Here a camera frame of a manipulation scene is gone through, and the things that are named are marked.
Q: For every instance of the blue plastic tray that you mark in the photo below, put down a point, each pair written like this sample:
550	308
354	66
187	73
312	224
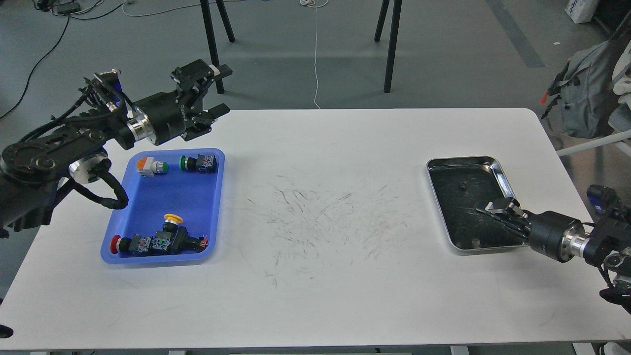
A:
194	196

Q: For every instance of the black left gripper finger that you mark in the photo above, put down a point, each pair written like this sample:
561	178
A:
197	76
204	119

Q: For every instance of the black right stand legs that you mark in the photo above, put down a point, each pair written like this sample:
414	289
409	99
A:
393	36

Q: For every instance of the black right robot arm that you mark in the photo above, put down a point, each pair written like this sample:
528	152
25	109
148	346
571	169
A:
606	246

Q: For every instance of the orange white push button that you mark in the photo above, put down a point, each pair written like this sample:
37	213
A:
149	167

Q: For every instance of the green push button switch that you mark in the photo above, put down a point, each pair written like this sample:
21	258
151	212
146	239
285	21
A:
202	163

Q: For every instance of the grey backpack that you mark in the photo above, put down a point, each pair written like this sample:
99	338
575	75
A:
583	90

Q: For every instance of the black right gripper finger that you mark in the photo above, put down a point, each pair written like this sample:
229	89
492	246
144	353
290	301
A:
515	224
506	208

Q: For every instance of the red push button switch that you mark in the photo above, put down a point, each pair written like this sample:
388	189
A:
138	245

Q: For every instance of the black left stand legs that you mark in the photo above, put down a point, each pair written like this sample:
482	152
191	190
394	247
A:
209	28

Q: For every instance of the yellow push button switch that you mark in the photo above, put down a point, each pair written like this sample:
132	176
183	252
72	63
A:
175	239

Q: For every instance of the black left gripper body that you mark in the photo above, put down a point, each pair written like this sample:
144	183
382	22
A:
165	116

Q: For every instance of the black stand legs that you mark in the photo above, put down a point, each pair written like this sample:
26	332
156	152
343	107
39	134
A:
393	36
209	28

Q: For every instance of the silver metal tray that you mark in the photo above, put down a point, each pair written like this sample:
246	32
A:
468	231

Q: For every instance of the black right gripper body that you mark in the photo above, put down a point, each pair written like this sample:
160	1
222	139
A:
549	233

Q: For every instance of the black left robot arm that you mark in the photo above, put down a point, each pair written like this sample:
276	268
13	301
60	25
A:
67	154

